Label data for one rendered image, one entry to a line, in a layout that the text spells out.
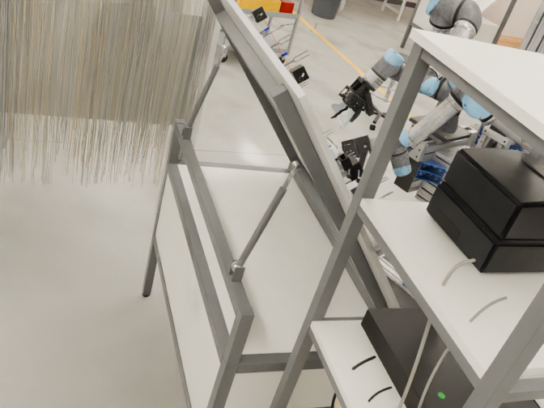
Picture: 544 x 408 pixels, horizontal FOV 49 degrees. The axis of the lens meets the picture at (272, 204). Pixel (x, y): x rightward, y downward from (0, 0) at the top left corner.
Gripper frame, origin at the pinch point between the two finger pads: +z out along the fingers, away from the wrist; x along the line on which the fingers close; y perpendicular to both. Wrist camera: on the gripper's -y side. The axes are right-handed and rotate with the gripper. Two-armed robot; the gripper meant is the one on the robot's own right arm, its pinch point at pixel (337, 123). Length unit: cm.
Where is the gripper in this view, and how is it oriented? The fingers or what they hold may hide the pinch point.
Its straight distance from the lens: 242.4
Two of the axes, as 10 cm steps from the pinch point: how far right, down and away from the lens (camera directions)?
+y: -6.9, -3.4, -6.5
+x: 3.3, 6.5, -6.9
